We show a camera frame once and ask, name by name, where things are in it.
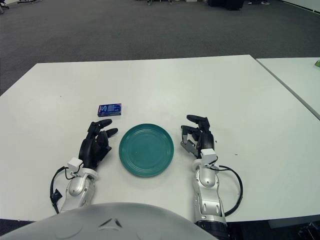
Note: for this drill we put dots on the black background object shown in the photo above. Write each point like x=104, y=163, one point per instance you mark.
x=225, y=3

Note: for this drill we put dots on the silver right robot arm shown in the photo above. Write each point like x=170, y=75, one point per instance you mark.
x=207, y=190

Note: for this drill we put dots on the teal round plate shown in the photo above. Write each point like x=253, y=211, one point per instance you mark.
x=146, y=150

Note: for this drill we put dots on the green packet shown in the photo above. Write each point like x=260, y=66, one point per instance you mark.
x=317, y=63

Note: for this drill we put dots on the black object under table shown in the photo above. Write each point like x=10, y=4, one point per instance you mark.
x=310, y=231

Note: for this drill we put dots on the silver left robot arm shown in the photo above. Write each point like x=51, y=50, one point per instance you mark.
x=76, y=187

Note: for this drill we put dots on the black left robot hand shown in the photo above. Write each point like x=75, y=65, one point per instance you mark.
x=91, y=150

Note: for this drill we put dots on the grey robot torso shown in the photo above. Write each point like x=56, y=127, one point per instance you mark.
x=100, y=222

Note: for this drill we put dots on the blue gum box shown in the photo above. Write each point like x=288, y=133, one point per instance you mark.
x=110, y=110

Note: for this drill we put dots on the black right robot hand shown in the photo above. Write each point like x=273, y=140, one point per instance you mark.
x=207, y=140

